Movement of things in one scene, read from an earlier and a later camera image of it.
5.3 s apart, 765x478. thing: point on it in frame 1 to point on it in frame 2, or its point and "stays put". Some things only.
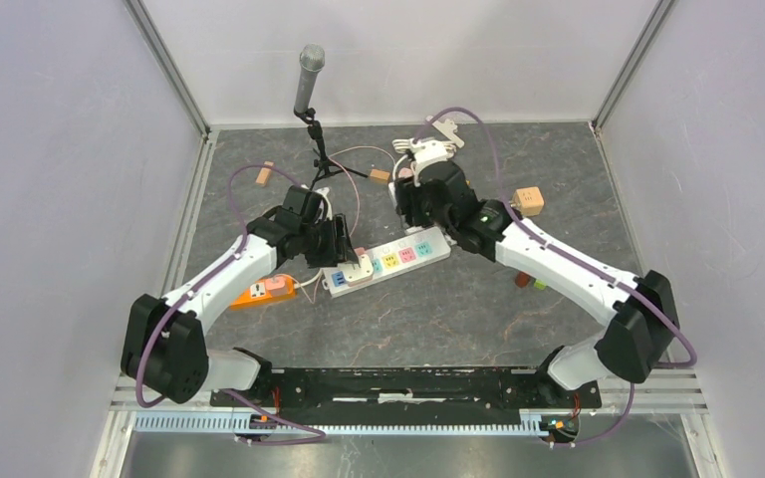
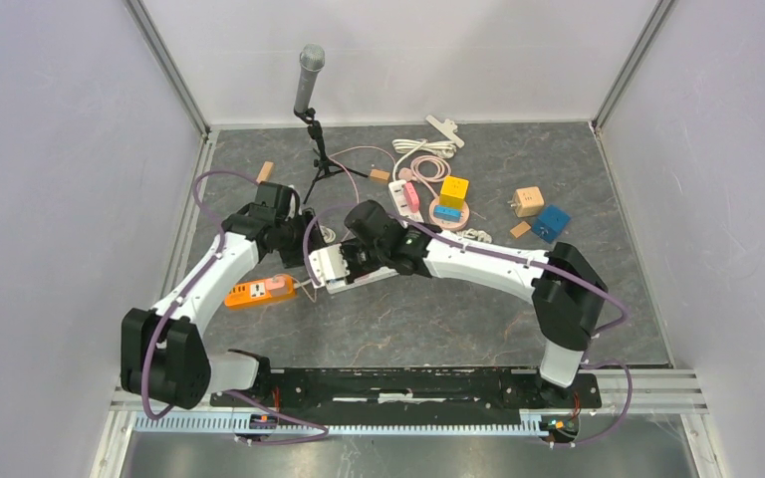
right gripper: [409, 191] to [355, 273]
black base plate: [405, 391] stays put
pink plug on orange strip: [277, 286] stays put
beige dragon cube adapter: [529, 201] stays put
